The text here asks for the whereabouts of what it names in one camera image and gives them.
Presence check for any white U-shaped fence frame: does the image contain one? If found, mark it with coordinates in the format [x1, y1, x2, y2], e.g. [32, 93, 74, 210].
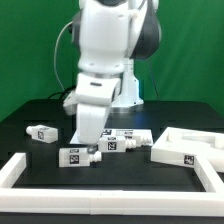
[0, 153, 224, 217]

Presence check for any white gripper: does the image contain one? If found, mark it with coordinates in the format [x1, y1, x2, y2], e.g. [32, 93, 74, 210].
[76, 104, 110, 154]

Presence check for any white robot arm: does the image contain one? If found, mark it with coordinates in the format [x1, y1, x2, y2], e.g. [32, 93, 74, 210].
[63, 0, 161, 152]

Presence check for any grey cable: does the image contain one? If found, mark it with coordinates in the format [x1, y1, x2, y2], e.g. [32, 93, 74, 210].
[53, 20, 75, 93]

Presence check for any white tag sheet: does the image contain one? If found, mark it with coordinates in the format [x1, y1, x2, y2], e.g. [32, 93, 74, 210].
[69, 128, 154, 147]

